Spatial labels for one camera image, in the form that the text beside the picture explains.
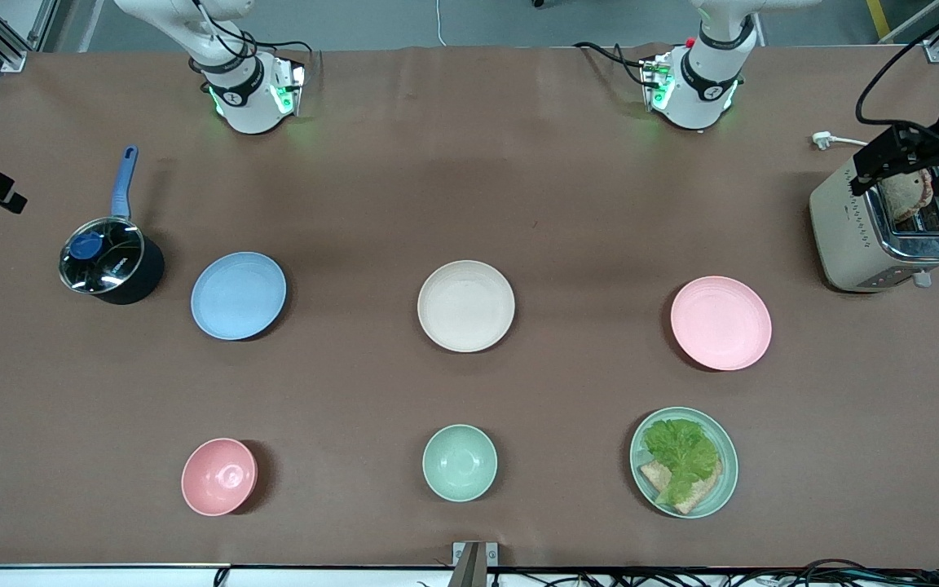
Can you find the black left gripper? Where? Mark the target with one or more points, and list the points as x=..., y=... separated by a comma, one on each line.
x=932, y=139

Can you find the pink shallow bowl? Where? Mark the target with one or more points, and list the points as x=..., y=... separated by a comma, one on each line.
x=720, y=324

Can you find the blue shallow bowl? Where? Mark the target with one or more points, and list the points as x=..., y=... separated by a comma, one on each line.
x=237, y=295

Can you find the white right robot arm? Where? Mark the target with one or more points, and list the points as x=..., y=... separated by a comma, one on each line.
x=245, y=108

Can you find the toast slice in toaster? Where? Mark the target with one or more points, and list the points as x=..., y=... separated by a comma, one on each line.
x=906, y=200

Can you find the white power plug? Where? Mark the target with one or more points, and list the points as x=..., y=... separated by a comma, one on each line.
x=822, y=140

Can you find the beige and chrome toaster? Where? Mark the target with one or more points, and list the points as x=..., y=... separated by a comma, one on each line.
x=853, y=244

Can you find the glass lid with blue knob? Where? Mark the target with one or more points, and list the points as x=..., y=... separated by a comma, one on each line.
x=111, y=262

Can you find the brown table cover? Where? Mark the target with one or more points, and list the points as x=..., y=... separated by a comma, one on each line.
x=559, y=204

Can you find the green plate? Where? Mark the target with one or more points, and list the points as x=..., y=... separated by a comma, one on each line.
x=726, y=477

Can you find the green lettuce leaf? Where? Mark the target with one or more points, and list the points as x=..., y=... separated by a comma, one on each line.
x=681, y=452

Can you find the pink deep bowl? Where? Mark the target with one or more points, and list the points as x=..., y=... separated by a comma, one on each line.
x=218, y=477

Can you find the brown bread slice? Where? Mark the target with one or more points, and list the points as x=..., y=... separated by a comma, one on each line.
x=652, y=474

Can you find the green deep bowl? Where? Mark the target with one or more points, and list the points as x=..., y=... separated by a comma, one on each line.
x=460, y=463

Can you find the metal bracket on table edge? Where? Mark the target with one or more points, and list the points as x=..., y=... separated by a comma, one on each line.
x=469, y=562

